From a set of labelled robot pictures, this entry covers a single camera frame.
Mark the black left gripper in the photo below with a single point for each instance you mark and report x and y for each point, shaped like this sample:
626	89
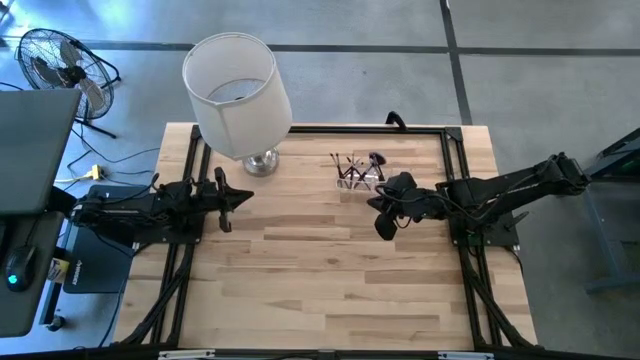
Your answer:
210	197

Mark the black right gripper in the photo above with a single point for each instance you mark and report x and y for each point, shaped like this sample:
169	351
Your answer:
410	207

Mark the thick grey-tipped makeup brush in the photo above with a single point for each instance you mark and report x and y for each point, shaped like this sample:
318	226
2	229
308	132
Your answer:
375	174

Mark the flat-tipped wide-ferrule brush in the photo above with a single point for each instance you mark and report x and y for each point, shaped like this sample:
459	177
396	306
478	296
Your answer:
363	172

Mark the thin black makeup brush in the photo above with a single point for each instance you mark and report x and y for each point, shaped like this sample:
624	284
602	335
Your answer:
357	168
351	169

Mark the large fluffy powder brush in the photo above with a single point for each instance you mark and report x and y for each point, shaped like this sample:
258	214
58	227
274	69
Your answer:
377	159

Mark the thin brush with white print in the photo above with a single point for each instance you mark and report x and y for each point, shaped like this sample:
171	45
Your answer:
335	163

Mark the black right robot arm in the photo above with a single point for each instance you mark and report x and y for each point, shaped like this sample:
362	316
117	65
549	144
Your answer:
500	192

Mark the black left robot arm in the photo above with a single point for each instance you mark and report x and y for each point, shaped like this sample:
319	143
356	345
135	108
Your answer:
130	210

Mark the clear acrylic organizer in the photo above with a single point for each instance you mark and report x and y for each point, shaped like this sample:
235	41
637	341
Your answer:
350	185

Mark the silver table lamp white shade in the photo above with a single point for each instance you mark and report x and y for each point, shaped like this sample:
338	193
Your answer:
235	125

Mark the yellow power plug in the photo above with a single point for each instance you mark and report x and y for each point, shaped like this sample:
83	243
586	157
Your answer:
96	173

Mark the silver aluminium bar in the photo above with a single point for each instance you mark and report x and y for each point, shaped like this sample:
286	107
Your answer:
187	354
465	356

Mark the grey flat panel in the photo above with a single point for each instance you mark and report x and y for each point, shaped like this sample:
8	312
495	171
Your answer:
35	150

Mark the black floor fan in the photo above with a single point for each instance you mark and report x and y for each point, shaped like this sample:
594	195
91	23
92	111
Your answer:
65	75

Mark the grey metal stand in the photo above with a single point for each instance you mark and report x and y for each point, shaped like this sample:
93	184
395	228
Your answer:
595	235

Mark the black computer mouse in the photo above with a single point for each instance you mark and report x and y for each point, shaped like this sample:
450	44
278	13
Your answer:
20	265

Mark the grey side desk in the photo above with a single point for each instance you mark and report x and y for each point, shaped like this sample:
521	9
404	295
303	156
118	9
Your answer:
30	315

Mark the black aluminium table frame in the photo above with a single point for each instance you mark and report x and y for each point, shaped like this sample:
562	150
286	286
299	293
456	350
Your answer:
375	130

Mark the black clamp on frame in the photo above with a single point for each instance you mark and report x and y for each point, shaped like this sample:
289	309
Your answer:
396	119

